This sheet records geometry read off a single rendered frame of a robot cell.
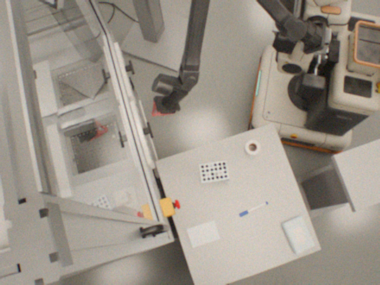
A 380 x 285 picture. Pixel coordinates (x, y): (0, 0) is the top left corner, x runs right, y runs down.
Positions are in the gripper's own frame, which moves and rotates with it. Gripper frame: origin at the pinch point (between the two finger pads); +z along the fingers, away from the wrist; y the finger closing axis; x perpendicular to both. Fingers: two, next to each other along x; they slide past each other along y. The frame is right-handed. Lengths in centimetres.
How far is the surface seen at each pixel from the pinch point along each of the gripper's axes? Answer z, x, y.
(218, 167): 4.2, 25.4, -25.6
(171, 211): 9.9, 38.3, 0.9
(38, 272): -73, 50, 69
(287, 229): -8, 61, -41
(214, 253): 15, 60, -17
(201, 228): 15, 48, -15
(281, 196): -6, 47, -46
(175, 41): 59, -89, -78
